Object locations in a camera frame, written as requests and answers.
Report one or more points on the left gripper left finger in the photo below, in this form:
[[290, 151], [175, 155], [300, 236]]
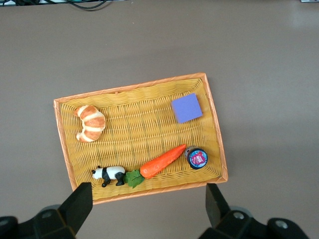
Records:
[[74, 211]]

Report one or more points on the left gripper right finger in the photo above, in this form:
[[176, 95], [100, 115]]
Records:
[[219, 216]]

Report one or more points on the orange yellow wicker basket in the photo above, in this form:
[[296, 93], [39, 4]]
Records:
[[139, 129]]

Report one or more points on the black white panda figurine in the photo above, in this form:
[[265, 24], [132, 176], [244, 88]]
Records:
[[109, 173]]

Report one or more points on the small jar with printed lid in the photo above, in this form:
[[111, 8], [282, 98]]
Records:
[[197, 158]]

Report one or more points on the orange toy carrot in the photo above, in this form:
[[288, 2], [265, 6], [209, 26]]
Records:
[[162, 161]]

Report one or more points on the toy croissant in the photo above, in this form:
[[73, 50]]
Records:
[[91, 123]]

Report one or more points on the purple foam block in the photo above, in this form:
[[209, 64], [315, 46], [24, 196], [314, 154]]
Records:
[[187, 108]]

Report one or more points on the brown table cover sheet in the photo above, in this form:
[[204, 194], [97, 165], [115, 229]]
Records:
[[159, 37]]

